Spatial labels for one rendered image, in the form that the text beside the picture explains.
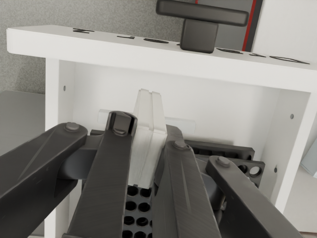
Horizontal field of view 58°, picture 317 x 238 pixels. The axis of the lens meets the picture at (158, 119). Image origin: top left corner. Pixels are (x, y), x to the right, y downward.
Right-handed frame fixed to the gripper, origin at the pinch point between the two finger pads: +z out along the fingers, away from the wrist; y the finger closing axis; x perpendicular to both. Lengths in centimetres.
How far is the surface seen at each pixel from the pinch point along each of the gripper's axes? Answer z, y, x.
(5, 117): 64, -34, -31
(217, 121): 15.9, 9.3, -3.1
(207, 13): 8.4, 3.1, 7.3
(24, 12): 100, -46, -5
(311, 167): 20.9, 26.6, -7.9
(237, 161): 9.6, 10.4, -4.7
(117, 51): 6.8, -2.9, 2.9
